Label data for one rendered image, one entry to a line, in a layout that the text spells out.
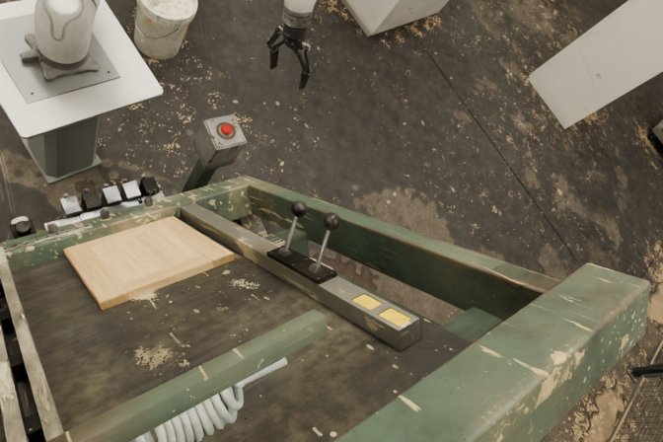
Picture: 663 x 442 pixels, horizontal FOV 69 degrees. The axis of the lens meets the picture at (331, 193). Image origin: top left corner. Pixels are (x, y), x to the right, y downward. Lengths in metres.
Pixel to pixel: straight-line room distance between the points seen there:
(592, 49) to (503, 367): 4.06
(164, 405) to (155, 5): 2.47
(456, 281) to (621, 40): 3.65
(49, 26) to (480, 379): 1.55
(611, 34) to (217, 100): 3.07
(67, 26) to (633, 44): 3.86
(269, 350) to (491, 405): 0.28
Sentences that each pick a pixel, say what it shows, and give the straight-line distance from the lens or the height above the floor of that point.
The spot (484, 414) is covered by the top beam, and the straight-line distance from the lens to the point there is 0.60.
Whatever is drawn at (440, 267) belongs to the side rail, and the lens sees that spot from 1.05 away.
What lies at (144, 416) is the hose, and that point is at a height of 1.94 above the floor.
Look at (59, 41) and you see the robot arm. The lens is 1.80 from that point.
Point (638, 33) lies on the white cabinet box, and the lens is 4.47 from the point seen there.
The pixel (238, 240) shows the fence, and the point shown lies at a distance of 1.24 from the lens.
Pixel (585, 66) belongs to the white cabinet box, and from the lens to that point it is 4.64.
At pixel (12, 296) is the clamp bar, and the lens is 1.18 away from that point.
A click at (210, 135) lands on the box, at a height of 0.92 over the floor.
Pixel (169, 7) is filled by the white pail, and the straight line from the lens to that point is 2.77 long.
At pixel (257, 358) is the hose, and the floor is 1.94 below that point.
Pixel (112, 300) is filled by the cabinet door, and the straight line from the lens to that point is 1.16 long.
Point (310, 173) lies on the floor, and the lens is 2.91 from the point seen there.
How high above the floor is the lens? 2.35
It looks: 54 degrees down
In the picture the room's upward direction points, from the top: 49 degrees clockwise
